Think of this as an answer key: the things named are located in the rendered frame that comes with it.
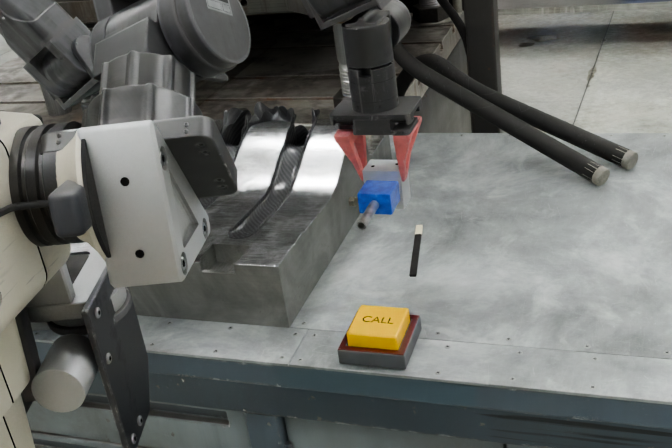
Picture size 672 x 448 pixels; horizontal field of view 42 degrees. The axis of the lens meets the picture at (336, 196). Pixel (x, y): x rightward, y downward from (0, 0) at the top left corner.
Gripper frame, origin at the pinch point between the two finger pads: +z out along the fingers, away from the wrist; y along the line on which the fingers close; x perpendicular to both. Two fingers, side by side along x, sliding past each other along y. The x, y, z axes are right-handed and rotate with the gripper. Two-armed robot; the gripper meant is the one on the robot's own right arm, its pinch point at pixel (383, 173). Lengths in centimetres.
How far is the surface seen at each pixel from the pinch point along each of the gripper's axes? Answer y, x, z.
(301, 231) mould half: 10.6, 4.5, 6.3
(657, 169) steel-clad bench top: -33, -35, 15
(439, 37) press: 19, -115, 15
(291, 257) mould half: 10.2, 9.5, 7.3
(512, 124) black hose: -10.5, -37.6, 8.1
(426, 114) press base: 18, -91, 26
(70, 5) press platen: 90, -67, -10
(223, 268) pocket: 19.5, 10.6, 8.7
